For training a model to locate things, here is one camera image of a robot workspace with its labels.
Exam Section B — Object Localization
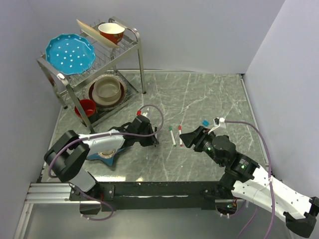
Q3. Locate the metal dish rack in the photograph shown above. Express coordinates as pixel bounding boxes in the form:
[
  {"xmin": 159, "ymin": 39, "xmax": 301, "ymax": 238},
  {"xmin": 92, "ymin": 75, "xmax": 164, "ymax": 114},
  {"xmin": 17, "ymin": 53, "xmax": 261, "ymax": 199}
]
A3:
[{"xmin": 37, "ymin": 17, "xmax": 147, "ymax": 132}]

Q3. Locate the blue pen cap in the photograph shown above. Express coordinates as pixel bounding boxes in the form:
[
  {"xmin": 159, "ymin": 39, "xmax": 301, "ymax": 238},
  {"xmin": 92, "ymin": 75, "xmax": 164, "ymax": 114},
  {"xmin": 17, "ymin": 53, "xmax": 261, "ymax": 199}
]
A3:
[{"xmin": 202, "ymin": 120, "xmax": 209, "ymax": 126}]

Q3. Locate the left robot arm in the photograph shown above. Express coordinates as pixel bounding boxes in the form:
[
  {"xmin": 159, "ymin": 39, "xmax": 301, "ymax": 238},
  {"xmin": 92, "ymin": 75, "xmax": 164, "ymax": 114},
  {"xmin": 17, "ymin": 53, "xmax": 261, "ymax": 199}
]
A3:
[{"xmin": 44, "ymin": 115, "xmax": 163, "ymax": 200}]

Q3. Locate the blue polka dot plate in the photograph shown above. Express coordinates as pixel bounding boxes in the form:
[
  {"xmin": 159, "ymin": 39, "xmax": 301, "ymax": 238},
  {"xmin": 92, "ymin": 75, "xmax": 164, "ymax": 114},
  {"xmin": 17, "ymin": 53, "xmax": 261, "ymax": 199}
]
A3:
[{"xmin": 45, "ymin": 33, "xmax": 96, "ymax": 75}]

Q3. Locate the white marker with green tip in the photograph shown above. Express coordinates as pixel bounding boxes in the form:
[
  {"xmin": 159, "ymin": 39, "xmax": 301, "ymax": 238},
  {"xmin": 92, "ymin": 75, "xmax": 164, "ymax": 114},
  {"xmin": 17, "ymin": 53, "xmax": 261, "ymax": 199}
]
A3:
[{"xmin": 169, "ymin": 125, "xmax": 176, "ymax": 147}]

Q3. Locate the small glass bowl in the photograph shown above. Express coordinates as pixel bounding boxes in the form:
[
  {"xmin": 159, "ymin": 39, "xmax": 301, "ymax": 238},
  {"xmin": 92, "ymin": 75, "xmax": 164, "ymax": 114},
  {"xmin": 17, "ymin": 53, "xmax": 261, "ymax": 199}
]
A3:
[{"xmin": 98, "ymin": 149, "xmax": 117, "ymax": 159}]

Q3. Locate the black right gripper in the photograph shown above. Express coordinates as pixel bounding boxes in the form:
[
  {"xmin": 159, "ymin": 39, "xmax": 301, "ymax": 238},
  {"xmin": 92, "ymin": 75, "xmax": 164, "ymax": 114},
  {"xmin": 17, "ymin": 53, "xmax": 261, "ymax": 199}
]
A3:
[{"xmin": 178, "ymin": 125, "xmax": 224, "ymax": 166}]

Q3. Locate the red cup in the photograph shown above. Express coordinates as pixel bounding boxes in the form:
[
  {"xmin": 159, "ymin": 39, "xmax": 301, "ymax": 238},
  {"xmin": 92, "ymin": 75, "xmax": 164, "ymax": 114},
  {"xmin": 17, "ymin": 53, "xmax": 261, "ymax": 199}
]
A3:
[{"xmin": 79, "ymin": 99, "xmax": 97, "ymax": 120}]

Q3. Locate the blue star shaped dish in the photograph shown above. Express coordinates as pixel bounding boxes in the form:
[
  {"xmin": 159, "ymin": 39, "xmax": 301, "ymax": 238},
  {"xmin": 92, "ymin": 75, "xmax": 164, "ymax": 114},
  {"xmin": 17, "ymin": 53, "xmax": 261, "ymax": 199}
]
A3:
[{"xmin": 86, "ymin": 148, "xmax": 125, "ymax": 167}]

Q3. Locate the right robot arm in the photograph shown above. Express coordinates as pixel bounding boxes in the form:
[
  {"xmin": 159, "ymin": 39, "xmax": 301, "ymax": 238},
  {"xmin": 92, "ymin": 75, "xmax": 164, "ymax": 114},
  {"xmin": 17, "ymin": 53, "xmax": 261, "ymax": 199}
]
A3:
[{"xmin": 179, "ymin": 126, "xmax": 319, "ymax": 238}]

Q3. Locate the red and white bowl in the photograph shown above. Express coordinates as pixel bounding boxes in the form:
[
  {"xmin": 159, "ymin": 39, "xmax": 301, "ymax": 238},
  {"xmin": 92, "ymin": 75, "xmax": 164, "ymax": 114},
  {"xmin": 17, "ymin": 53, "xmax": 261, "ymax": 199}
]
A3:
[{"xmin": 98, "ymin": 23, "xmax": 125, "ymax": 44}]

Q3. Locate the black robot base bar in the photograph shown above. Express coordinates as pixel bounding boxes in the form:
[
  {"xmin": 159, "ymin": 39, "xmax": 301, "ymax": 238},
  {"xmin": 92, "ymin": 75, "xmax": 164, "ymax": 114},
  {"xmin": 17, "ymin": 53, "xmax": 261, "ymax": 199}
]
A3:
[{"xmin": 69, "ymin": 181, "xmax": 247, "ymax": 215}]

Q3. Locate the aluminium rail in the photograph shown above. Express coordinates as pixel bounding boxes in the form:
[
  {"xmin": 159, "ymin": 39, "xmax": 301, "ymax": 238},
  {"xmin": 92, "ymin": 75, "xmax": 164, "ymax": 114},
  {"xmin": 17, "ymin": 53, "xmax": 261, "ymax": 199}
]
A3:
[{"xmin": 24, "ymin": 181, "xmax": 75, "ymax": 204}]

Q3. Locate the white marker with red tip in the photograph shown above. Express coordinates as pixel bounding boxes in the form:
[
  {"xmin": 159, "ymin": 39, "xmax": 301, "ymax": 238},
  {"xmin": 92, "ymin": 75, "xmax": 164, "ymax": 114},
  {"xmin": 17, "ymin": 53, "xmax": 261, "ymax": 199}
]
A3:
[{"xmin": 178, "ymin": 125, "xmax": 183, "ymax": 147}]

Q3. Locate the beige rectangular plate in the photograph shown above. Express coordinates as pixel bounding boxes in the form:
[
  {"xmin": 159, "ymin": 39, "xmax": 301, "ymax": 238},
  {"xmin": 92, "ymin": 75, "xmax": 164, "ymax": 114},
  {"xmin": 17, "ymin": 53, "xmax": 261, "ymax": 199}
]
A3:
[{"xmin": 76, "ymin": 19, "xmax": 119, "ymax": 48}]

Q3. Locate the beige bowl on rack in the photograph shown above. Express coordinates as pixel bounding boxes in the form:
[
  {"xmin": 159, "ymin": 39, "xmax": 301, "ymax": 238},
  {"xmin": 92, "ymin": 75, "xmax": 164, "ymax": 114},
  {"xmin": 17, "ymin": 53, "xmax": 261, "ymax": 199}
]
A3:
[{"xmin": 94, "ymin": 76, "xmax": 121, "ymax": 102}]

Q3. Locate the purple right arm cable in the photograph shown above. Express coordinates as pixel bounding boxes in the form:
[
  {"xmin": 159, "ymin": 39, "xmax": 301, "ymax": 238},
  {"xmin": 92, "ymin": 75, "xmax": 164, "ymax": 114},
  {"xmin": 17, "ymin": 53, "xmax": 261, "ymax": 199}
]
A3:
[{"xmin": 224, "ymin": 119, "xmax": 276, "ymax": 239}]

